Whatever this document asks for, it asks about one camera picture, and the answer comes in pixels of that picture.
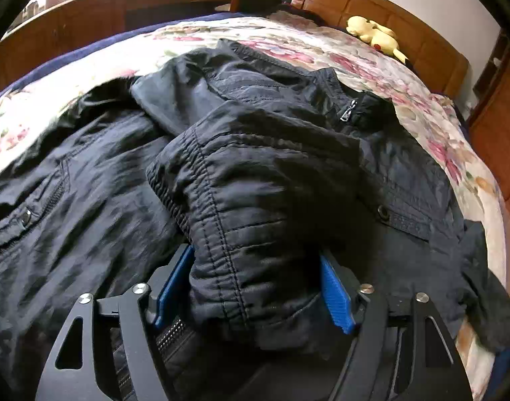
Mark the wooden desk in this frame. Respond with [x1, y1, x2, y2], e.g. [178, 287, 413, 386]
[0, 0, 239, 99]

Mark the wooden wardrobe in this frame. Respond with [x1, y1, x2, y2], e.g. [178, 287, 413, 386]
[466, 29, 510, 235]

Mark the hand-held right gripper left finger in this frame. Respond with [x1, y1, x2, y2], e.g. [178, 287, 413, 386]
[35, 244, 196, 401]

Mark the wooden headboard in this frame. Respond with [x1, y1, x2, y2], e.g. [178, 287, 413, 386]
[290, 0, 470, 97]

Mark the floral bed quilt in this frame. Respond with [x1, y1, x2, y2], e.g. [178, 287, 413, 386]
[0, 12, 510, 385]

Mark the black jacket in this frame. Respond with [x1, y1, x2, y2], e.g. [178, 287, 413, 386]
[0, 38, 467, 401]

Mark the floral blanket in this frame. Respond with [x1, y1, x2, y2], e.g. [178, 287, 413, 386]
[0, 16, 510, 393]

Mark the yellow plush toy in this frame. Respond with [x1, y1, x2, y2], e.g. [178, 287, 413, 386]
[346, 15, 408, 64]

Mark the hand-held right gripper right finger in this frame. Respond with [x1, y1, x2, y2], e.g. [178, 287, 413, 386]
[319, 253, 473, 401]

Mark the dark grey cloth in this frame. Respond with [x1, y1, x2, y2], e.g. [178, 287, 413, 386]
[460, 219, 510, 354]

